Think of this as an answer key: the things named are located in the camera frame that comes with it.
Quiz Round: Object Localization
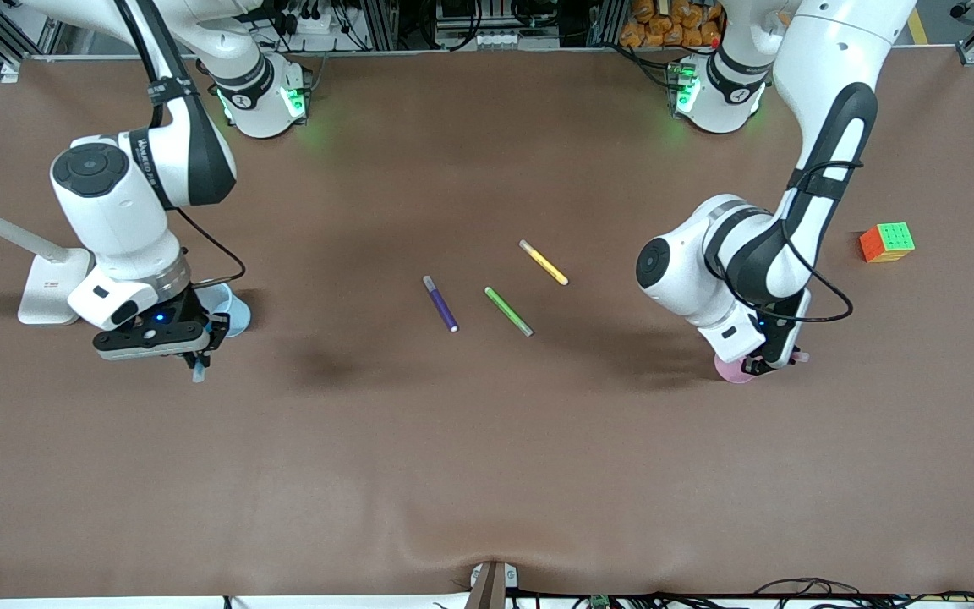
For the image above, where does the light blue plastic cup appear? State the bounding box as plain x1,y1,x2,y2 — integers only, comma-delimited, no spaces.
194,283,252,338

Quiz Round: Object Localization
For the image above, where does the green marker pen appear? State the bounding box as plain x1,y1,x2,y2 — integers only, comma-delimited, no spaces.
484,287,534,338

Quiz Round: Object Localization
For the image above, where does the colourful puzzle cube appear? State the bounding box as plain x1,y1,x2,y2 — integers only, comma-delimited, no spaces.
859,222,917,264

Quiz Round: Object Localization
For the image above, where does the metal table edge bracket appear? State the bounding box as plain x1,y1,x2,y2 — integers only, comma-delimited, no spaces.
464,561,521,609

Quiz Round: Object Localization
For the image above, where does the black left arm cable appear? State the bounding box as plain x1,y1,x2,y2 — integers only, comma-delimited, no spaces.
707,159,854,326

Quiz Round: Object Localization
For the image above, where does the purple marker pen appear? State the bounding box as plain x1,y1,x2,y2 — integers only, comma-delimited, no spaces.
422,275,459,333

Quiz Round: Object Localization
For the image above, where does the pink plastic cup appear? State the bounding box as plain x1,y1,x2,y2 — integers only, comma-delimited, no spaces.
714,354,760,386

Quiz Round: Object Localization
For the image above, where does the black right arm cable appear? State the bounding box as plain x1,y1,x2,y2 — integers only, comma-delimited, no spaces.
115,0,248,290

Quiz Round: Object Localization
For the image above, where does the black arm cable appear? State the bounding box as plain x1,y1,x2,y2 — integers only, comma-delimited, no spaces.
115,0,248,290
707,159,854,326

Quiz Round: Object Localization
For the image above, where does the bag of orange snacks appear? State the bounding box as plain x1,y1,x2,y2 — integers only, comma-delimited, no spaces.
619,0,726,49

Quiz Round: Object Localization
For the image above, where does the yellow marker pen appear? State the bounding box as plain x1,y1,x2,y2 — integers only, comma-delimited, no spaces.
518,239,570,287

